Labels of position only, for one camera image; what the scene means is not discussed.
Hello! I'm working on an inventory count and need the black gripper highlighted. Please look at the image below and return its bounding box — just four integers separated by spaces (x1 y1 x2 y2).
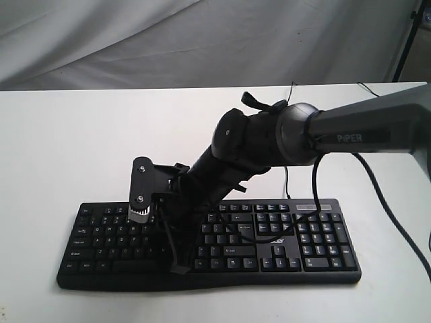
153 161 249 275

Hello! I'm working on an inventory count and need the black acer keyboard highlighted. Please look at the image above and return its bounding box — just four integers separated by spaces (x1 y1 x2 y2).
57 199 361 292

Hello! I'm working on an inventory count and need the grey backdrop cloth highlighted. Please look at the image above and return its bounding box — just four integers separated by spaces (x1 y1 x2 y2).
1 1 420 90

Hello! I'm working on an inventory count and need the black tripod stand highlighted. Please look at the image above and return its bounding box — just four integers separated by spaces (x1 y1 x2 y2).
391 0 427 83

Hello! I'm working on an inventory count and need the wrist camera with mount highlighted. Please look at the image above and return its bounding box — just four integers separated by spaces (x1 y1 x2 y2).
128 157 177 224

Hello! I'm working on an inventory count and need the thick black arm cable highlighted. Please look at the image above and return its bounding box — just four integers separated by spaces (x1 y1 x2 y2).
208 147 431 283

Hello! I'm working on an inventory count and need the black keyboard cable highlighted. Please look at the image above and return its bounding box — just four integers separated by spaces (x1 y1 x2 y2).
281 81 299 201

